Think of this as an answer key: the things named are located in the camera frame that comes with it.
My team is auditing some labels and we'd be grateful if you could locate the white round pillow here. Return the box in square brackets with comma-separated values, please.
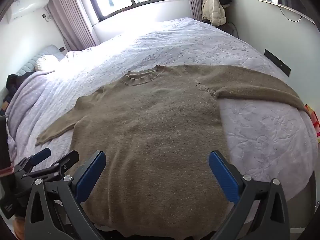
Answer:
[35, 54, 59, 72]

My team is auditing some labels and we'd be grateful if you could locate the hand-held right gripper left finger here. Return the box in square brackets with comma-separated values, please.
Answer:
[24, 150, 107, 240]

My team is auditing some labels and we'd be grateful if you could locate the lavender ribbed fleece blanket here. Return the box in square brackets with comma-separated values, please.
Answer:
[5, 70, 75, 160]

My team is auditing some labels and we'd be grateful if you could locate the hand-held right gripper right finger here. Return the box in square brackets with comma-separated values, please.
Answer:
[209, 150, 290, 240]

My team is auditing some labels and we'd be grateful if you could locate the white wall air conditioner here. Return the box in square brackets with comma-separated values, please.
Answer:
[6, 0, 49, 22]

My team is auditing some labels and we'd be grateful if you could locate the grey quilted headboard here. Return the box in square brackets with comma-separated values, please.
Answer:
[16, 44, 65, 75]

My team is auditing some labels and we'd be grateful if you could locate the cream puffer jacket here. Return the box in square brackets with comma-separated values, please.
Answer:
[201, 0, 227, 27]

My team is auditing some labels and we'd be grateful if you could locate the thin black cable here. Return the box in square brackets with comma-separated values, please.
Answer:
[279, 4, 303, 23]

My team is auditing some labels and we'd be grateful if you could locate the dark clothes pile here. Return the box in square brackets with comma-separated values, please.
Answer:
[5, 72, 33, 100]

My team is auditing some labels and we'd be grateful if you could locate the lavender embossed bedspread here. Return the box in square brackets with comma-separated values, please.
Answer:
[5, 17, 319, 220]

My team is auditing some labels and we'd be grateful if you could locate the mauve pleated curtain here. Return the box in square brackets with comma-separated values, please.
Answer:
[185, 0, 208, 22]
[46, 0, 100, 52]

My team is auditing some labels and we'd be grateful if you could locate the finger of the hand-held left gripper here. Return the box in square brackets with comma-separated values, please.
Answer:
[32, 150, 80, 180]
[14, 148, 52, 178]

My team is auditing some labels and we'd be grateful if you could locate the brown knitted sweater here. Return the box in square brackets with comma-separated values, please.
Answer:
[35, 64, 313, 235]

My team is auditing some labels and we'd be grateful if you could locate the black wall plate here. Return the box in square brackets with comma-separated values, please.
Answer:
[264, 49, 292, 77]

